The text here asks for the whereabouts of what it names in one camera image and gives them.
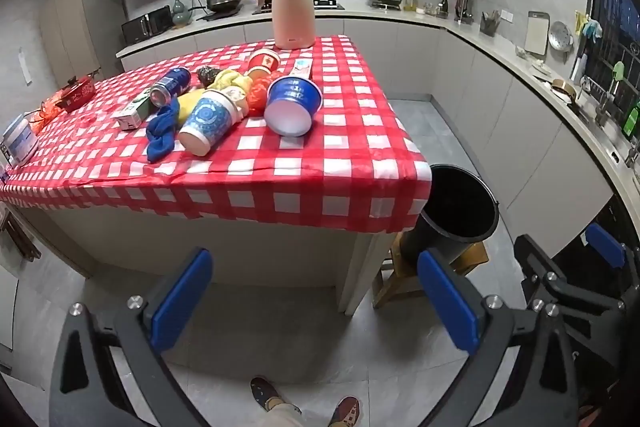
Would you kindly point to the black utensil holder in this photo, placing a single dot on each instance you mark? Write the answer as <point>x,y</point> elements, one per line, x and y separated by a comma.
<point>489,27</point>

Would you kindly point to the orange plastic bag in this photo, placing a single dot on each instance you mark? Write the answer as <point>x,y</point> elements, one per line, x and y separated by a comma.
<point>257,97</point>

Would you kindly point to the green hanging cloth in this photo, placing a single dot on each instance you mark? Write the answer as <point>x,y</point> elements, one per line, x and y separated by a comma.
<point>618,74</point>

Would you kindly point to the wok with lid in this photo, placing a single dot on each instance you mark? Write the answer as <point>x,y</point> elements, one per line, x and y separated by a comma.
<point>222,1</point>

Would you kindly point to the white plastic jar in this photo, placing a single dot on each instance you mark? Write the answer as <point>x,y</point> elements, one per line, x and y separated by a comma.
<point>20,142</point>

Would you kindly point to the white wall paper sheet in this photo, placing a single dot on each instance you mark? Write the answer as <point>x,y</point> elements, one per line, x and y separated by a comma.
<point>25,66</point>

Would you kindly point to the blue patterned paper cup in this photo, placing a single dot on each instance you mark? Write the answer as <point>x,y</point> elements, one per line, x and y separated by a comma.
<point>207,119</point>

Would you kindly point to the gas stove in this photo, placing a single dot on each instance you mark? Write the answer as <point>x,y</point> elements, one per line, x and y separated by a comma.
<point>327,3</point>

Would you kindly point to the beige refrigerator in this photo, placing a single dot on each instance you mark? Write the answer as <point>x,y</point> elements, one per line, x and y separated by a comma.
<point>75,32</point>

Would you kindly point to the person's leg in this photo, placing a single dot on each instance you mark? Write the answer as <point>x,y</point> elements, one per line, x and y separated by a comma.
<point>282,417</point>

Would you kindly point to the white kitchen island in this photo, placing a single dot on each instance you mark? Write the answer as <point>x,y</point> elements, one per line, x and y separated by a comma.
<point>200,242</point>

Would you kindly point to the black dishwasher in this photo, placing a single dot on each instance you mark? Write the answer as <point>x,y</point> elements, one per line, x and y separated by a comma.
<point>575,232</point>

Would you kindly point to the blue cloth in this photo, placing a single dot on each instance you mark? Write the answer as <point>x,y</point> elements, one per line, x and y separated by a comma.
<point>160,137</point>

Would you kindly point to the white blue wrapper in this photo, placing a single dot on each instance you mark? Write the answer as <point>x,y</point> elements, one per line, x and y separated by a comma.
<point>301,68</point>

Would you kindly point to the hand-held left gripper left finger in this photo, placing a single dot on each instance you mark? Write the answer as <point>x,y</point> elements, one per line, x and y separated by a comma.
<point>180,302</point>

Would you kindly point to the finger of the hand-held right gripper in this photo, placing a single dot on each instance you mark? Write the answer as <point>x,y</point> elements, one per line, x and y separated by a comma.
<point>605,246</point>
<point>530,257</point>

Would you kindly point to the wooden bowl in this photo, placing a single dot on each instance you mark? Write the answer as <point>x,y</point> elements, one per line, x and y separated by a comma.
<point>565,89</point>

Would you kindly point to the blue paper bowl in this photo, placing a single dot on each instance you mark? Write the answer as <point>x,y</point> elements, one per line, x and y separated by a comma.
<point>295,96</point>

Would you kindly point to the knife rack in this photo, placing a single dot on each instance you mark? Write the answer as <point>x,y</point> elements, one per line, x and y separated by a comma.
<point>464,7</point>

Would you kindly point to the dark wine bottle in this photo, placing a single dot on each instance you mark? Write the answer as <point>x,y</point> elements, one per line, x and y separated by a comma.
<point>443,6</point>

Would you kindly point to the wooden stool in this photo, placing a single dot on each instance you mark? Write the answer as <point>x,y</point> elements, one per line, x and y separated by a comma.
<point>395,287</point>

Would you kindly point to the white cutting board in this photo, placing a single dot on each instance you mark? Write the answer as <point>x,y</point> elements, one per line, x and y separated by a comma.
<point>537,34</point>

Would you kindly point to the hanging rubber gloves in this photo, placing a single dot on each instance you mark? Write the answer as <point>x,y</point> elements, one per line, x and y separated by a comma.
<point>590,28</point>

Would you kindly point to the green white carton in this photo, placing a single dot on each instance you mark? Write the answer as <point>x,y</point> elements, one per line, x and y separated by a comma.
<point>132,114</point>

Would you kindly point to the oil bottles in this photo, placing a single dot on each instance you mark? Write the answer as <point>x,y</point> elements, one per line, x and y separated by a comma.
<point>410,3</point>

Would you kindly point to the patterned slipper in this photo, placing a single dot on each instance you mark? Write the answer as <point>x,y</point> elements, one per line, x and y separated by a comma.
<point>346,412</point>
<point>265,392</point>

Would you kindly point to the green bottle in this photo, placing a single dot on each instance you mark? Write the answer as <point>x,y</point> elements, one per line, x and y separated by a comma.
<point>631,122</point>

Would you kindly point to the grey kitchen counter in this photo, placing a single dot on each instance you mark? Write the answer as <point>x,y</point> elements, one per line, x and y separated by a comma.
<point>475,67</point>

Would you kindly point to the red paper cup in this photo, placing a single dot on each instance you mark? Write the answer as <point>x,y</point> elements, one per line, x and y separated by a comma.
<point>264,61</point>

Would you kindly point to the steel wool scrubber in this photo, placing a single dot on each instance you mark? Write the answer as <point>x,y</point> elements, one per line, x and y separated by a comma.
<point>206,74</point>

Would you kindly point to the metal faucet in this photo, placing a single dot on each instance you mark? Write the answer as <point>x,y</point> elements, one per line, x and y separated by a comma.
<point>600,104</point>

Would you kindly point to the red white checked tablecloth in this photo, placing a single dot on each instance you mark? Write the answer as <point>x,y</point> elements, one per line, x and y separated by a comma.
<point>325,147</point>

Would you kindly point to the white wall socket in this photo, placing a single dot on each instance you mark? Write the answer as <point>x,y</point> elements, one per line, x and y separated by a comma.
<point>506,16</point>

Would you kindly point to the black bucket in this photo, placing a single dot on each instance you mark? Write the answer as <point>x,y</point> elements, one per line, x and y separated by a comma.
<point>460,202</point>

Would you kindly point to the white paper roll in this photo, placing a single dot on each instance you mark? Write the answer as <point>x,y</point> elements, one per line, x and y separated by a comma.
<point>579,67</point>

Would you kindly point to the yellow cloth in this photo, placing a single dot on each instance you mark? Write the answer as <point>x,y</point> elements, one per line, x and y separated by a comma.
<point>227,79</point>

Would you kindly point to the blue drink can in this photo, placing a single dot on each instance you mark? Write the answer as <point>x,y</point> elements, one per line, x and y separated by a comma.
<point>172,84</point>

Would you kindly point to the green ceramic vase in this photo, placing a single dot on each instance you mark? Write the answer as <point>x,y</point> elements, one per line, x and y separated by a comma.
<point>181,16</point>

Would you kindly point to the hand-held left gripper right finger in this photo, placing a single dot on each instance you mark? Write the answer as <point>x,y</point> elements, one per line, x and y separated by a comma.
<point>447,302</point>

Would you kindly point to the pink thermos jug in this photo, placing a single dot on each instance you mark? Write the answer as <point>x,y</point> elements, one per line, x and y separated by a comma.
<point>292,17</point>

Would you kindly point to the metal steamer plate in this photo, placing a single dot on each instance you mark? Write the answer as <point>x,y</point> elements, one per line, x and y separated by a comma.
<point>560,38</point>

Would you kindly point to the black microwave oven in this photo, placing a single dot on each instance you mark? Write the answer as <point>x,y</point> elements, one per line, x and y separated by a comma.
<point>145,26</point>

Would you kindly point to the kitchen sink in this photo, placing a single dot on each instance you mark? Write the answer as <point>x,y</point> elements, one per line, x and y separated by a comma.
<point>607,142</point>

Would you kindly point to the kitchen window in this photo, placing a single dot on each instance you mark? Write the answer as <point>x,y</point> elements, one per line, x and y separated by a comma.
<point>612,7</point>

